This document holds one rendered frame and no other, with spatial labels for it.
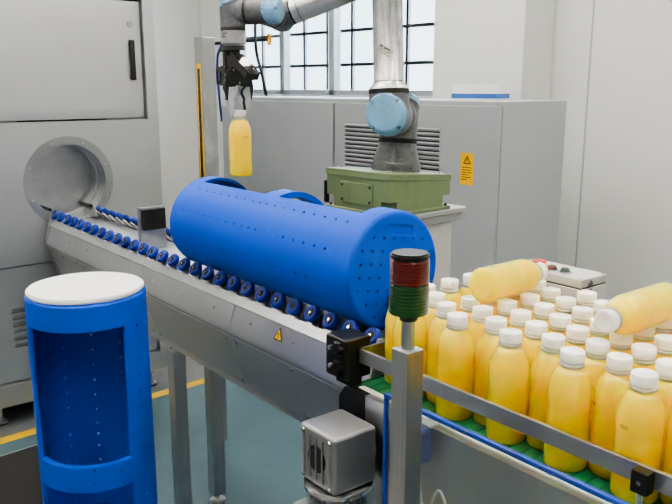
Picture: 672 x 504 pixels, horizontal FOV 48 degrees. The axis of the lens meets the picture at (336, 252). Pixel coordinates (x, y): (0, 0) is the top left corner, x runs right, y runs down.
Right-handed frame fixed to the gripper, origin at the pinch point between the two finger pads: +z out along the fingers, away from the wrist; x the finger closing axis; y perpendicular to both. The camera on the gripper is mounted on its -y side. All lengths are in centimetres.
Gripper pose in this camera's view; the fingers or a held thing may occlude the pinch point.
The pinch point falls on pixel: (239, 113)
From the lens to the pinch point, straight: 236.7
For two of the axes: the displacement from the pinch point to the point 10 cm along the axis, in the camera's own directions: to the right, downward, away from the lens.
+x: -7.8, 1.4, -6.1
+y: -6.2, -1.6, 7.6
